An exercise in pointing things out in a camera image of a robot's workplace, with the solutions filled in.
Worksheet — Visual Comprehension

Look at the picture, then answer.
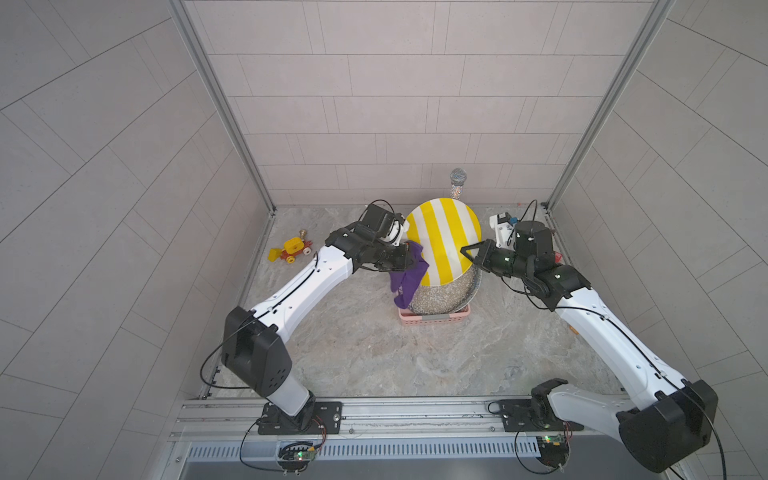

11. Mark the purple cloth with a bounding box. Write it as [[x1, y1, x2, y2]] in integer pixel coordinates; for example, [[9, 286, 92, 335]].
[[389, 240, 429, 309]]

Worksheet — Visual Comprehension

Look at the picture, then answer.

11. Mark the yellow white striped plate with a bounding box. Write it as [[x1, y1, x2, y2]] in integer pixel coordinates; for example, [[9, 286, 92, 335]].
[[406, 198, 482, 287]]

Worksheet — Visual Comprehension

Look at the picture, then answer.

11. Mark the grey speckled plate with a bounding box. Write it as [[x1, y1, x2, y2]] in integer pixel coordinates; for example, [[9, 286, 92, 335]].
[[409, 266, 482, 315]]

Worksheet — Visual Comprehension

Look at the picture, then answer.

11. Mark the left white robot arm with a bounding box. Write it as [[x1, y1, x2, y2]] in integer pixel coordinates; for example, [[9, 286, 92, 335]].
[[221, 215, 415, 421]]

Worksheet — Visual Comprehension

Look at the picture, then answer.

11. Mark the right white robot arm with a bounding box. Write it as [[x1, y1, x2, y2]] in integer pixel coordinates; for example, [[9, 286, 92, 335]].
[[460, 221, 720, 473]]

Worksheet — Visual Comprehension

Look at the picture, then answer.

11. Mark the pink plastic dish rack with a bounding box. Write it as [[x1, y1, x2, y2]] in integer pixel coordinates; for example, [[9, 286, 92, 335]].
[[398, 304, 471, 325]]

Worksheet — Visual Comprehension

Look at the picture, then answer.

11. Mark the sprinkle-filled microphone on stand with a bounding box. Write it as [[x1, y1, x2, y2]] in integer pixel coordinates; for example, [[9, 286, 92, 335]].
[[450, 168, 467, 200]]

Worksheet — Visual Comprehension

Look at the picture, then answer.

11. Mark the yellow red toy car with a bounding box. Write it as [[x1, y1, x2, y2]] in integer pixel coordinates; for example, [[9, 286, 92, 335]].
[[268, 237, 312, 264]]

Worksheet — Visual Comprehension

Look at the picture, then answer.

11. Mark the right circuit board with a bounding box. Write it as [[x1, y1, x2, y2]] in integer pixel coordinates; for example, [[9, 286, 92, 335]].
[[537, 434, 570, 470]]

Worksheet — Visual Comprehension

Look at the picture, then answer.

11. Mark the circuit board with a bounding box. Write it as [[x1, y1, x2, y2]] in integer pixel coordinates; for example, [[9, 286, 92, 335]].
[[277, 441, 321, 474], [537, 434, 570, 470]]

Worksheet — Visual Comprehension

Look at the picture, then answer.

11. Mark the left circuit board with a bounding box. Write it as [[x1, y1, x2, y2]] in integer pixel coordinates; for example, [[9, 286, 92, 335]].
[[277, 441, 321, 474]]

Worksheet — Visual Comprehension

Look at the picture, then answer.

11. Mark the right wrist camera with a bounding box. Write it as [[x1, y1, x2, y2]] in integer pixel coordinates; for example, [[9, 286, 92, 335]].
[[489, 212, 518, 247]]

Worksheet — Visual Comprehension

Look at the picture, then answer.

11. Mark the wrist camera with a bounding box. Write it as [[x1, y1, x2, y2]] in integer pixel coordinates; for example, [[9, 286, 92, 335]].
[[489, 212, 518, 247], [368, 205, 407, 246]]

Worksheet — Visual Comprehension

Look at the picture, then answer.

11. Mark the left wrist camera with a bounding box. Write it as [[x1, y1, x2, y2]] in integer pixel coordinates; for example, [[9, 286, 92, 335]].
[[368, 205, 407, 246]]

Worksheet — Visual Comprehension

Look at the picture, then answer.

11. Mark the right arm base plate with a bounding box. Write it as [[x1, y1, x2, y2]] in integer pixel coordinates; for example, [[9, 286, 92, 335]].
[[486, 398, 585, 433]]

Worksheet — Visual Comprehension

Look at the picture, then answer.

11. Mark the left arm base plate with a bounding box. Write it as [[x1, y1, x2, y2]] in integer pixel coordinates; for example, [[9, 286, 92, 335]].
[[257, 399, 343, 436]]

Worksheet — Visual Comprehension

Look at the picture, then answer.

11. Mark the aluminium front rail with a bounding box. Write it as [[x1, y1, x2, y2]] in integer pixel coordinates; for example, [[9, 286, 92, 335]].
[[168, 396, 602, 441]]

